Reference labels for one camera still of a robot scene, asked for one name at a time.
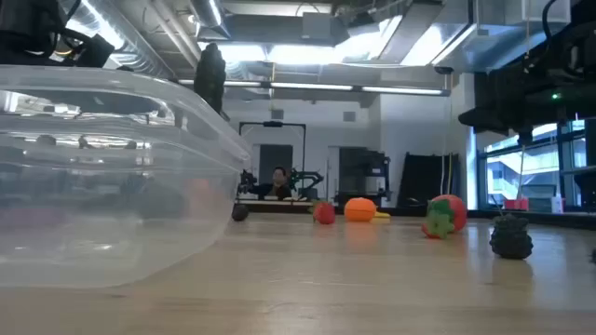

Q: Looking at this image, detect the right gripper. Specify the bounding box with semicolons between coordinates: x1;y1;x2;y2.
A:
458;69;572;141

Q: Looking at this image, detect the large red toy strawberry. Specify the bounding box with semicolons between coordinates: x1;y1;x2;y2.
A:
421;194;468;240

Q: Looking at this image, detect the small red toy strawberry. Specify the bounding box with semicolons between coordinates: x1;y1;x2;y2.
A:
310;199;336;226

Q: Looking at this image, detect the clear plastic tupperware container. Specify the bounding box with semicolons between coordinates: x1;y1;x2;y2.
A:
0;63;252;289

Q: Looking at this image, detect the window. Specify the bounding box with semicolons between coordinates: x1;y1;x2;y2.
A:
477;119;587;213

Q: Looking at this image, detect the black leaning board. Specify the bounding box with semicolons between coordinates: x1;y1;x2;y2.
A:
398;152;461;208

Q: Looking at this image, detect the black toy blackberry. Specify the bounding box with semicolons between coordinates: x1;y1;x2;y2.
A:
488;212;535;261

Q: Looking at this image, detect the black equipment rack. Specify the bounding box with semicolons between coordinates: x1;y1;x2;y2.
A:
337;147;392;207

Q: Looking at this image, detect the orange toy fruit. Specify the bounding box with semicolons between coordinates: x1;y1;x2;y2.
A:
344;196;377;223

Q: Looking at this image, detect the ceiling light strip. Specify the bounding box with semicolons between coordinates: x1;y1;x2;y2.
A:
179;78;452;98

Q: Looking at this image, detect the person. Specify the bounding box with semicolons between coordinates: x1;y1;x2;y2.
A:
259;166;293;201

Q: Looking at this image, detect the wood-top workbench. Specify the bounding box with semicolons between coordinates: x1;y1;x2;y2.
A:
235;198;318;214

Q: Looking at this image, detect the black robot station frame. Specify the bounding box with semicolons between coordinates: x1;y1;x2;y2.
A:
238;120;307;202

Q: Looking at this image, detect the silver ventilation duct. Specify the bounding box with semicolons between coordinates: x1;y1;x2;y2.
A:
60;0;181;80

